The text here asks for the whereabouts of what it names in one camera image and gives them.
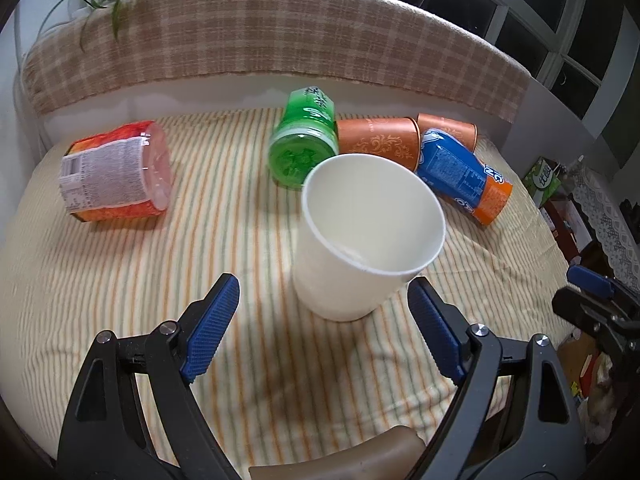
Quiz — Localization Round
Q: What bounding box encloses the white sofa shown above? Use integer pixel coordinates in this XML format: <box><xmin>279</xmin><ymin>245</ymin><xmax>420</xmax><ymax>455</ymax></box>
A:
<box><xmin>0</xmin><ymin>0</ymin><xmax>626</xmax><ymax>321</ymax></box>

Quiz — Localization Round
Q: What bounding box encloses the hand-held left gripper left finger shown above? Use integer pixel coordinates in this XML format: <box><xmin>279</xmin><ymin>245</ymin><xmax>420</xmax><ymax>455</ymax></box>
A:
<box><xmin>57</xmin><ymin>273</ymin><xmax>241</xmax><ymax>480</ymax></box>

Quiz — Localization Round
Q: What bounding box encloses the dark red box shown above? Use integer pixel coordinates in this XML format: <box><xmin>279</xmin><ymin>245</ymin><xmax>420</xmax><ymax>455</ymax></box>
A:
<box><xmin>541</xmin><ymin>199</ymin><xmax>593</xmax><ymax>263</ymax></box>

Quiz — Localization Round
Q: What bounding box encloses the green carton box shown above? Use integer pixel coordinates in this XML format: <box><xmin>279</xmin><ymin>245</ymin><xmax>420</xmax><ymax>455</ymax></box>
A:
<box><xmin>522</xmin><ymin>157</ymin><xmax>565</xmax><ymax>207</ymax></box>

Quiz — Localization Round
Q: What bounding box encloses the blue and orange cup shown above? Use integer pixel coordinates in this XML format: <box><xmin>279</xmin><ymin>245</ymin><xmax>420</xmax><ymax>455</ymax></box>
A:
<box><xmin>416</xmin><ymin>128</ymin><xmax>514</xmax><ymax>227</ymax></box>

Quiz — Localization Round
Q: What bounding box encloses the striped yellow blanket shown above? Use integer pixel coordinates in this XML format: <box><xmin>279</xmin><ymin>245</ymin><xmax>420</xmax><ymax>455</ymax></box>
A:
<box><xmin>0</xmin><ymin>106</ymin><xmax>576</xmax><ymax>466</ymax></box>

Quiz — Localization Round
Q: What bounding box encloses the red instant noodle cup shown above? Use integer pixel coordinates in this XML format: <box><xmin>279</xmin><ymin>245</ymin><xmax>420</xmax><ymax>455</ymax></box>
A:
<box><xmin>59</xmin><ymin>120</ymin><xmax>173</xmax><ymax>223</ymax></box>

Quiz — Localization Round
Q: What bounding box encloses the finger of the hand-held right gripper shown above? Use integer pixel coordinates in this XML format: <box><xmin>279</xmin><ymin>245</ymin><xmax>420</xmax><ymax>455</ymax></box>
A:
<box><xmin>552</xmin><ymin>286</ymin><xmax>627</xmax><ymax>342</ymax></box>
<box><xmin>567</xmin><ymin>264</ymin><xmax>640</xmax><ymax>312</ymax></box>

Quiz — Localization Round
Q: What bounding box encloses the brown rounded armrest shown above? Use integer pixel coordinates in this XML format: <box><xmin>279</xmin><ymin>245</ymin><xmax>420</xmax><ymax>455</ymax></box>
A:
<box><xmin>248</xmin><ymin>425</ymin><xmax>429</xmax><ymax>480</ymax></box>

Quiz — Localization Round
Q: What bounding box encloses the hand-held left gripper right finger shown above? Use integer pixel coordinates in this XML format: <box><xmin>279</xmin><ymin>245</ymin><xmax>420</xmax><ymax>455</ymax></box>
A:
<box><xmin>407</xmin><ymin>276</ymin><xmax>589</xmax><ymax>480</ymax></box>

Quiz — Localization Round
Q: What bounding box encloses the green plastic cup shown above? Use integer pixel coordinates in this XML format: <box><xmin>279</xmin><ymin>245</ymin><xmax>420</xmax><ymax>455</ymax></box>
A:
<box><xmin>266</xmin><ymin>87</ymin><xmax>340</xmax><ymax>190</ymax></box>

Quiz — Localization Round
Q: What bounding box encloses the checked beige cloth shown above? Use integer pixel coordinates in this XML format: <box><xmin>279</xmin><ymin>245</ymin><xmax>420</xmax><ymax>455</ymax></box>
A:
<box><xmin>22</xmin><ymin>0</ymin><xmax>531</xmax><ymax>125</ymax></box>

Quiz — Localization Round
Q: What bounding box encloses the cardboard box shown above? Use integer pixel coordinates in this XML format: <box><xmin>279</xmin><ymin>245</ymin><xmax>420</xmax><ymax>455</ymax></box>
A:
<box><xmin>556</xmin><ymin>331</ymin><xmax>617</xmax><ymax>413</ymax></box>

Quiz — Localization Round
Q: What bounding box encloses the orange patterned paper cup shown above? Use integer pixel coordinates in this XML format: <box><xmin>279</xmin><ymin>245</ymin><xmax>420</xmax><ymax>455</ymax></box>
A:
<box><xmin>416</xmin><ymin>112</ymin><xmax>478</xmax><ymax>153</ymax></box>
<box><xmin>335</xmin><ymin>116</ymin><xmax>421</xmax><ymax>172</ymax></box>

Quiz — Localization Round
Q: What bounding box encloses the white paper cup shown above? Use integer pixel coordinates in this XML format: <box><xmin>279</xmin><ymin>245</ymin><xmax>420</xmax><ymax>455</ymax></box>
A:
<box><xmin>292</xmin><ymin>154</ymin><xmax>447</xmax><ymax>322</ymax></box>

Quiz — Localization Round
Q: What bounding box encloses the white lace cloth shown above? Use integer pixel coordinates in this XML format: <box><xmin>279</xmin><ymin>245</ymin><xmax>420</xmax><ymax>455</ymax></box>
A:
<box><xmin>570</xmin><ymin>157</ymin><xmax>640</xmax><ymax>286</ymax></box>

